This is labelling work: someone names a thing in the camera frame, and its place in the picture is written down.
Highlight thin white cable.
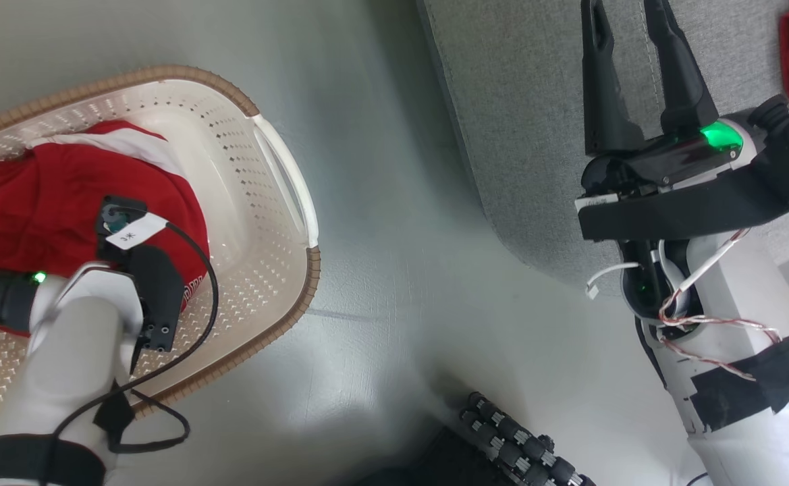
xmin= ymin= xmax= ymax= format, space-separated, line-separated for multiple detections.
xmin=585 ymin=261 xmax=642 ymax=300

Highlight cream laundry basket brown rim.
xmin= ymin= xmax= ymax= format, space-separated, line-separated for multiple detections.
xmin=0 ymin=64 xmax=321 ymax=446

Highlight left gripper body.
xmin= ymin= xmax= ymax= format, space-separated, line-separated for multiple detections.
xmin=0 ymin=269 xmax=51 ymax=333

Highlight grey fabric sofa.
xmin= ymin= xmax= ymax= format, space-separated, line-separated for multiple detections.
xmin=416 ymin=0 xmax=789 ymax=299

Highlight red and white twisted wires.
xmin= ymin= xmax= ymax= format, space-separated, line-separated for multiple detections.
xmin=656 ymin=228 xmax=782 ymax=383

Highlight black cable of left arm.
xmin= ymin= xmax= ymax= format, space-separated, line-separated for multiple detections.
xmin=42 ymin=221 xmax=220 ymax=486

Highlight red and white garment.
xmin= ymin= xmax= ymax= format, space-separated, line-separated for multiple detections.
xmin=0 ymin=120 xmax=211 ymax=335

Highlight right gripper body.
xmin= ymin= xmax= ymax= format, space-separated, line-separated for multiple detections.
xmin=580 ymin=118 xmax=747 ymax=200

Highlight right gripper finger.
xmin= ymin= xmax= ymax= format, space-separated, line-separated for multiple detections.
xmin=581 ymin=0 xmax=646 ymax=157
xmin=643 ymin=0 xmax=720 ymax=137

